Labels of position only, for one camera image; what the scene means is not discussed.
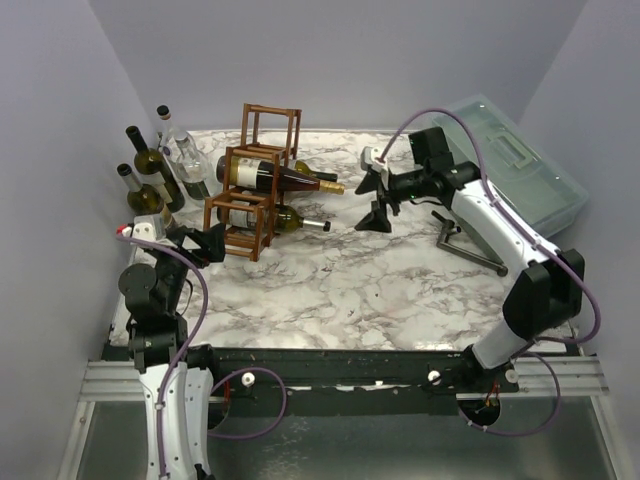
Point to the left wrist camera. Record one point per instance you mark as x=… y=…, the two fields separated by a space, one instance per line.
x=145 y=229

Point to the clear wine bottle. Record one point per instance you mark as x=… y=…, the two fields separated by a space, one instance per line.
x=171 y=135

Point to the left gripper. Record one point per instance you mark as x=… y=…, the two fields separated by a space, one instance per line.
x=211 y=245

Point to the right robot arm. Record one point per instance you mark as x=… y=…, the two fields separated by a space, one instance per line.
x=545 y=293

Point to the brown wooden wine rack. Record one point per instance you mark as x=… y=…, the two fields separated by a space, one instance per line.
x=250 y=245

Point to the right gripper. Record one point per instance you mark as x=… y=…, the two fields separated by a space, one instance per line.
x=383 y=190

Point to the clear bottle dark label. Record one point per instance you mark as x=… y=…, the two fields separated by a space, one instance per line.
x=193 y=169

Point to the dark bottle gold foil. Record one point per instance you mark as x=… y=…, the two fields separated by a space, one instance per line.
x=258 y=175

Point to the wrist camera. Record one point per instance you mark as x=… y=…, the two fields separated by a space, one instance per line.
x=145 y=229
x=370 y=158

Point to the dark metal crank tool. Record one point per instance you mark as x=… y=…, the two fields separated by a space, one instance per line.
x=477 y=251

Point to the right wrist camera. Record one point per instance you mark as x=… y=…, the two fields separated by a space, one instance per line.
x=370 y=158

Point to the green bottle white label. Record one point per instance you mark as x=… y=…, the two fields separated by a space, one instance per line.
x=154 y=169

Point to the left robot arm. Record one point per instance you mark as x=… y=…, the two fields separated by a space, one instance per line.
x=160 y=350

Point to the black front mounting rail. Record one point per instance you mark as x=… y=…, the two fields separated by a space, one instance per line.
x=304 y=382

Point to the translucent green plastic toolbox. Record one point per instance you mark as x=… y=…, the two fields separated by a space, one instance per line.
x=535 y=186

